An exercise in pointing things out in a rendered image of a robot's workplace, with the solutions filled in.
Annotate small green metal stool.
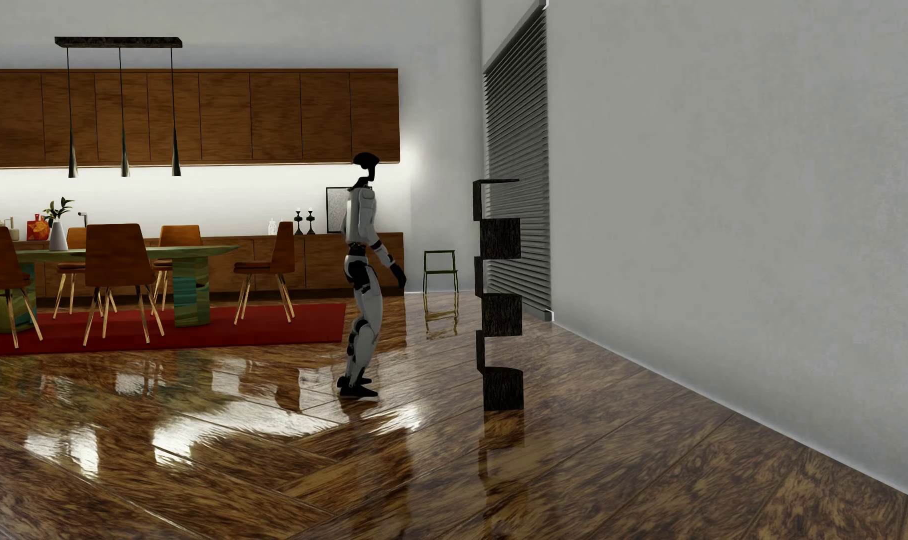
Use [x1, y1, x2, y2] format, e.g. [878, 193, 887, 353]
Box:
[423, 249, 460, 295]

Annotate white humanoid robot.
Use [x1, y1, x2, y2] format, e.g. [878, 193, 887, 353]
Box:
[337, 152, 407, 399]

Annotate wooden sideboard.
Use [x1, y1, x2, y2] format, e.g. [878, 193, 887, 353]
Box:
[11, 231, 405, 300]

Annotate framed picture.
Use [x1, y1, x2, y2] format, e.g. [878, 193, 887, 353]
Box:
[325, 186, 352, 234]

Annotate dark zigzag shelving unit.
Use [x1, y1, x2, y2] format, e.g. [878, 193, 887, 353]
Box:
[472, 178, 525, 412]

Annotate dark slatted window blind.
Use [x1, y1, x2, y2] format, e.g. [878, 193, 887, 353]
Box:
[483, 4, 552, 322]

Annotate red rug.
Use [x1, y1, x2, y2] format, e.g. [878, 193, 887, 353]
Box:
[0, 301, 347, 357]

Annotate green dining table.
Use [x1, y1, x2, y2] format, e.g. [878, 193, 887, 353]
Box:
[0, 244, 240, 334]

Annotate black pendant lamp fixture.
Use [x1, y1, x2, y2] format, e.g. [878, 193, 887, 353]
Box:
[54, 36, 183, 180]

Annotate white vase with plant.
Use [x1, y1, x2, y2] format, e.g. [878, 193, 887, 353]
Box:
[43, 197, 75, 252]

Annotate wooden wall cabinets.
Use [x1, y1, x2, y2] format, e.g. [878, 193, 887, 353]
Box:
[0, 69, 401, 169]

